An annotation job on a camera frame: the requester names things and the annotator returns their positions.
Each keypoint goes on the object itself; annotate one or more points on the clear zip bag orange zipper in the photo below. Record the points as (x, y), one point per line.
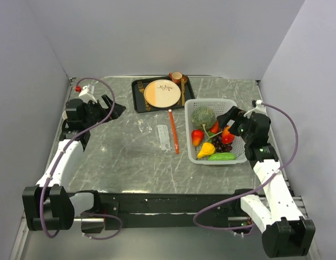
(147, 132)

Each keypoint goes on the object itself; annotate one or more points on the white plastic basket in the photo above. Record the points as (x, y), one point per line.
(219, 106)

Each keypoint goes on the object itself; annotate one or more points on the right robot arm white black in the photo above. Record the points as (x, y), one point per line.
(285, 230)

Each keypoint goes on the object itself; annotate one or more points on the orange ceramic cup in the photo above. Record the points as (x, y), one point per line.
(176, 77)

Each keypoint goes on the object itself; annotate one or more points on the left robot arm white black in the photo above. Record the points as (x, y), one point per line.
(48, 206)

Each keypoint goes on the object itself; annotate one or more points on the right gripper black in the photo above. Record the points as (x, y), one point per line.
(235, 114)

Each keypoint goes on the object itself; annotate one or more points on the gold fork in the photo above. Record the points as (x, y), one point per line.
(141, 89)

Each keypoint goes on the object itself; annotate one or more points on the dark purple grapes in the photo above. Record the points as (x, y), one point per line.
(220, 147)

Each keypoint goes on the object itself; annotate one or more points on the black serving tray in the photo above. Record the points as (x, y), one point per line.
(138, 98)

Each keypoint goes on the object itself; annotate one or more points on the orange carrot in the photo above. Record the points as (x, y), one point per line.
(215, 128)

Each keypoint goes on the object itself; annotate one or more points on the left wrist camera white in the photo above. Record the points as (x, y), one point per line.
(86, 93)

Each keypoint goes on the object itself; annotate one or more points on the green netted melon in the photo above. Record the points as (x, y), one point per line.
(203, 118)

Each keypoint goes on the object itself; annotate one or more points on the green cucumber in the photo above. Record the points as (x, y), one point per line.
(226, 156)

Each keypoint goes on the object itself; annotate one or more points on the red yellow apple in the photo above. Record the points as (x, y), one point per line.
(197, 136)

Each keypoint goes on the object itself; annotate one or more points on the gold spoon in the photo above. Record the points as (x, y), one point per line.
(185, 79)

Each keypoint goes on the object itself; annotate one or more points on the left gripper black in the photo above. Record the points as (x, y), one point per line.
(104, 111)

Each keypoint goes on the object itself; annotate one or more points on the yellow pear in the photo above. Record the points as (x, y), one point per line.
(207, 149)

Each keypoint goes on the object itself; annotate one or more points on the gold knife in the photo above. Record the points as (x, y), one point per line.
(182, 92)

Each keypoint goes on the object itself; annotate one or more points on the cream orange plate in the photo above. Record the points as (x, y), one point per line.
(162, 93)

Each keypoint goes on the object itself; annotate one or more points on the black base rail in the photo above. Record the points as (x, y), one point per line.
(154, 210)

